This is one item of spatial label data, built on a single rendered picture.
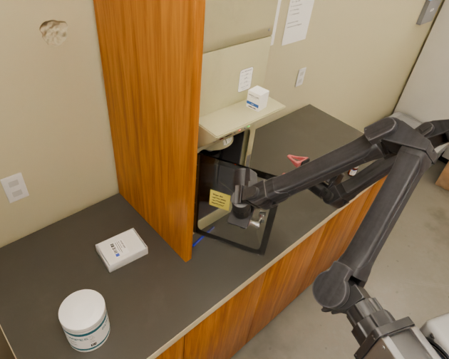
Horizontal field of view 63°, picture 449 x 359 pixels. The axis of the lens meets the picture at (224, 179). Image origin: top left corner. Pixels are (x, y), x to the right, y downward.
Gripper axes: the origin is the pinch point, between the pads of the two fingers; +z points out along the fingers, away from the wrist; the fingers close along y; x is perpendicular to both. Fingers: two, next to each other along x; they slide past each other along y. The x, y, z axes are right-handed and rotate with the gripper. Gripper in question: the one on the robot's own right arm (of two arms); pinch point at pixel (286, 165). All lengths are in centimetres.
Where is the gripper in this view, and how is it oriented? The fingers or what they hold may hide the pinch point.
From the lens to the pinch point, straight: 151.3
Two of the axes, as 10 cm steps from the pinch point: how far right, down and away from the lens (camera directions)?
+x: -7.4, 3.9, -5.4
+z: -6.6, -5.5, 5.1
